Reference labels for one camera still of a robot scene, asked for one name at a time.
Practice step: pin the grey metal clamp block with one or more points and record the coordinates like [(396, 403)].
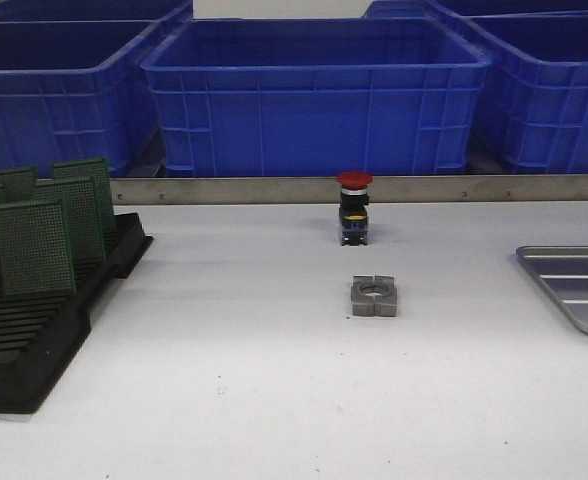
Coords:
[(374, 296)]

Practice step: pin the red emergency stop button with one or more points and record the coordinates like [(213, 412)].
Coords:
[(353, 215)]

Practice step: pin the blue plastic crate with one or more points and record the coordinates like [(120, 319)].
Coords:
[(267, 98), (532, 112), (75, 90)]

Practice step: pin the right blue plastic crate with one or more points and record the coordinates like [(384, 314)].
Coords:
[(532, 112)]

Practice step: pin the silver metal tray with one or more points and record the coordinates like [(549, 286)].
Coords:
[(562, 273)]

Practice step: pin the far right blue crate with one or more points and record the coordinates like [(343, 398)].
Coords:
[(471, 8)]

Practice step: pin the centre blue plastic crate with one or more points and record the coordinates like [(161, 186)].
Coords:
[(267, 98)]

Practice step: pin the steel shelf rail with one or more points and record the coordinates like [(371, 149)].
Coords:
[(325, 190)]

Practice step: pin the far left blue crate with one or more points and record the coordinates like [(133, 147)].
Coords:
[(28, 11)]

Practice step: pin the black slotted board rack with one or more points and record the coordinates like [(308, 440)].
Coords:
[(40, 336)]

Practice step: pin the left blue plastic crate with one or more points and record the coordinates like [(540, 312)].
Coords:
[(75, 90)]

